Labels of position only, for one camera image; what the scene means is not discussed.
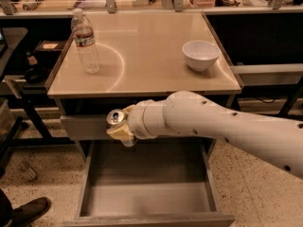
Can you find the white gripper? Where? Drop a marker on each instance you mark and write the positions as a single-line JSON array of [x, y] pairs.
[[136, 122]]

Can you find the silver redbull can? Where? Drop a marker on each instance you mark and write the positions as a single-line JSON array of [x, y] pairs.
[[116, 117]]

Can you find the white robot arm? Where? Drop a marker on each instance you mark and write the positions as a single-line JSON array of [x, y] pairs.
[[277, 141]]

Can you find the closed grey top drawer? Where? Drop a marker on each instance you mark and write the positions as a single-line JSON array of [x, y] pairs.
[[93, 127]]

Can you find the grey drawer cabinet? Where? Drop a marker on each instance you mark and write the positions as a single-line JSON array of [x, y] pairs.
[[141, 57]]

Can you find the open grey middle drawer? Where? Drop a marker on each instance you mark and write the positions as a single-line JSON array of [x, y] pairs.
[[165, 182]]

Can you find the white bowl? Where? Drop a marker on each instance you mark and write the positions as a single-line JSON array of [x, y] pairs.
[[200, 55]]

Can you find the clear plastic water bottle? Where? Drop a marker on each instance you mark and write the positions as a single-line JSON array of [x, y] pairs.
[[84, 37]]

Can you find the brown shoe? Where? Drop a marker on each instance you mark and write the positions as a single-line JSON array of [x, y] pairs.
[[27, 213]]

